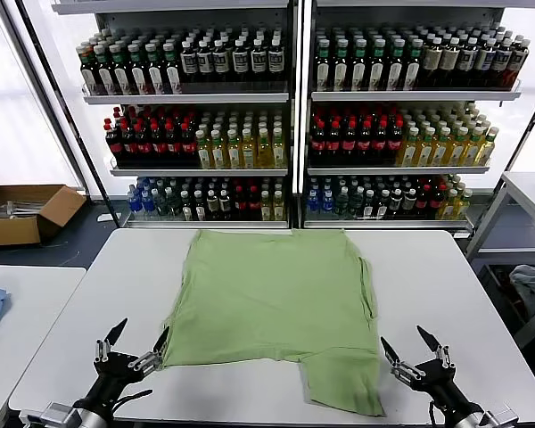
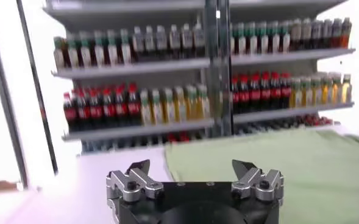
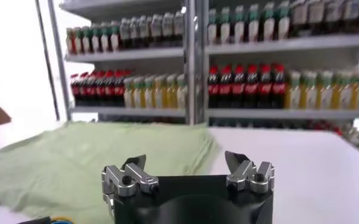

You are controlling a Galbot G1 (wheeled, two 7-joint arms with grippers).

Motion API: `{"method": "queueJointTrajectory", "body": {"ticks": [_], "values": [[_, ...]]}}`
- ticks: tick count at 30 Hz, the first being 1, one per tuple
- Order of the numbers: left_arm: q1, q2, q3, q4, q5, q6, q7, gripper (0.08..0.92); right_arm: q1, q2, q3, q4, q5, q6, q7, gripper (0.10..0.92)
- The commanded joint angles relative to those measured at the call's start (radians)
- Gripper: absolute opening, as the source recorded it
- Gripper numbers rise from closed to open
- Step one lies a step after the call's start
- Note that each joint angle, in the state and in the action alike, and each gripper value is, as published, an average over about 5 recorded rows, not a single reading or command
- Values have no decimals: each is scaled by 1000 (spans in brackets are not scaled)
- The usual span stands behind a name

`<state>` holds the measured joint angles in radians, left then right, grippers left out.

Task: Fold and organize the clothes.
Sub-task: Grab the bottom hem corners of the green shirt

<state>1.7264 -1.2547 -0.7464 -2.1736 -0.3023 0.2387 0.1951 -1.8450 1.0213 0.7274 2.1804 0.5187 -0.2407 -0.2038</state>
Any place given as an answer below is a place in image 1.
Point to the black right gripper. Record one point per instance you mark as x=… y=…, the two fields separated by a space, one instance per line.
x=446 y=383

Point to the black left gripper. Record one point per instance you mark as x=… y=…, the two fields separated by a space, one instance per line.
x=116 y=370

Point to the green short-sleeve shirt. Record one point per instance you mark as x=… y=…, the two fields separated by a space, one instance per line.
x=272 y=294

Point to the red fabric item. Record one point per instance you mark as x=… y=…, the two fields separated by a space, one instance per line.
x=517 y=305

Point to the white paper scrap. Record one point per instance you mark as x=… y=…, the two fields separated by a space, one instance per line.
x=103 y=217

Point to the light grey garment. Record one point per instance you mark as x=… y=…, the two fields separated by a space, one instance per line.
x=532 y=285

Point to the small blue water bottle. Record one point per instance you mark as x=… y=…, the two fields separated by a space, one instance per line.
x=313 y=203
x=327 y=203
x=134 y=203
x=147 y=204

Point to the small green tinted bottle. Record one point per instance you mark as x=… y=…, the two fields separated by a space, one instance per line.
x=342 y=204
x=174 y=205
x=356 y=204
x=161 y=205

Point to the small dark bottle white label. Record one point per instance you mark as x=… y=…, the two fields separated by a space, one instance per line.
x=369 y=205
x=186 y=208
x=199 y=208
x=383 y=205

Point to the small dark bottle beige label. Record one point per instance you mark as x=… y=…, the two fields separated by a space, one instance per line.
x=224 y=206
x=396 y=203
x=212 y=206
x=409 y=203

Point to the small yellow drink bottle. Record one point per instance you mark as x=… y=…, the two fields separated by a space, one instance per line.
x=449 y=206
x=265 y=208
x=463 y=205
x=277 y=208

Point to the small cola bottle red label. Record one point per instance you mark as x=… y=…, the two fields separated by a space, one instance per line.
x=253 y=205
x=241 y=205
x=422 y=203
x=436 y=201

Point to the brown cardboard box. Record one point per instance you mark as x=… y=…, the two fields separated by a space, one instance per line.
x=9 y=232

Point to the silver metal rods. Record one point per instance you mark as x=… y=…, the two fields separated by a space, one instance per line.
x=13 y=208

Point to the cola bottle red cap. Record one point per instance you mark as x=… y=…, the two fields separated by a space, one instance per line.
x=334 y=145
x=188 y=146
x=144 y=146
x=158 y=146
x=173 y=146
x=364 y=145
x=394 y=145
x=318 y=145
x=129 y=146
x=349 y=145
x=114 y=145
x=380 y=145

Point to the yellow drink bottle white cap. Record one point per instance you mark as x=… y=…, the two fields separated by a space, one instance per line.
x=234 y=153
x=278 y=153
x=218 y=153
x=425 y=151
x=441 y=151
x=249 y=153
x=487 y=150
x=473 y=151
x=263 y=153
x=203 y=153
x=409 y=151
x=457 y=151

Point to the grey metal side table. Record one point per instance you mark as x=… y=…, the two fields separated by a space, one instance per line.
x=528 y=189

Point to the grey metal shelf unit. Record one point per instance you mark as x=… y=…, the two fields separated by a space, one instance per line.
x=405 y=96
x=183 y=99

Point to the dark bottle green neck label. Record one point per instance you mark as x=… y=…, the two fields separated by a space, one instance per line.
x=377 y=69
x=89 y=76
x=171 y=75
x=103 y=76
x=395 y=69
x=136 y=75
x=119 y=76
x=323 y=69
x=359 y=69
x=341 y=69
x=413 y=68
x=153 y=75

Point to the dark bottle white blue label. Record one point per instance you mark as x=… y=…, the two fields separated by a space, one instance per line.
x=257 y=61
x=188 y=62
x=240 y=61
x=467 y=61
x=204 y=62
x=502 y=62
x=275 y=61
x=485 y=61
x=221 y=61

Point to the reddish drink bottle white label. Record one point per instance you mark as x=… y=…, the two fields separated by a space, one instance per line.
x=517 y=63

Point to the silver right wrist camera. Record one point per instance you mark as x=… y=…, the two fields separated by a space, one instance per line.
x=499 y=417

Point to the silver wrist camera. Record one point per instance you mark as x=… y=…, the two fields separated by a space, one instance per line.
x=58 y=412
x=499 y=417

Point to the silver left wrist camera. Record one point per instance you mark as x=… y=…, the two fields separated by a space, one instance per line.
x=58 y=412

